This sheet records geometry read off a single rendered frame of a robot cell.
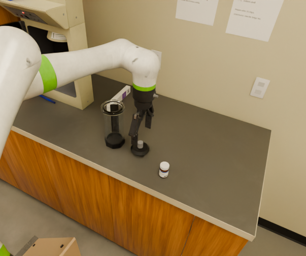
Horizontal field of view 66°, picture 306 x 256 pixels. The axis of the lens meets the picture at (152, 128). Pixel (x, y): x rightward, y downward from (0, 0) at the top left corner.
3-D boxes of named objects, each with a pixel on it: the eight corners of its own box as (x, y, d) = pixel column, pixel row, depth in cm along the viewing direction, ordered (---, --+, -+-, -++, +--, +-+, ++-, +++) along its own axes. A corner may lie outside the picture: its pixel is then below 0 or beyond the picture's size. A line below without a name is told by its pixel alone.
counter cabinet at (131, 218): (42, 132, 259) (17, 53, 201) (228, 214, 198) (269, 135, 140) (-14, 174, 213) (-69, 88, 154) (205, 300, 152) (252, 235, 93)
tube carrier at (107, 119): (111, 130, 126) (109, 96, 112) (129, 137, 123) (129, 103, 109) (99, 142, 119) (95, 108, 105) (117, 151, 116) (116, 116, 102)
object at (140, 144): (136, 142, 122) (136, 133, 118) (152, 149, 120) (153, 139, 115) (127, 154, 116) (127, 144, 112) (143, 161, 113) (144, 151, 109)
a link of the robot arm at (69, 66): (60, 95, 76) (54, 62, 69) (42, 81, 81) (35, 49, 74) (141, 68, 98) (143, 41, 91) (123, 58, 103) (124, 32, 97)
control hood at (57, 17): (19, 14, 119) (12, -8, 113) (69, 28, 110) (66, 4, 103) (-2, 21, 111) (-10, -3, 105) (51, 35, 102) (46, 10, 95)
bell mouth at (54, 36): (63, 28, 136) (61, 18, 132) (88, 34, 131) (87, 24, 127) (39, 37, 123) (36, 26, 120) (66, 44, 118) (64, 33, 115)
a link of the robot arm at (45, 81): (-5, 100, 59) (-30, 56, 58) (-7, 116, 69) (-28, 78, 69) (62, 81, 70) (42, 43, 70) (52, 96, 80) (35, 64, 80)
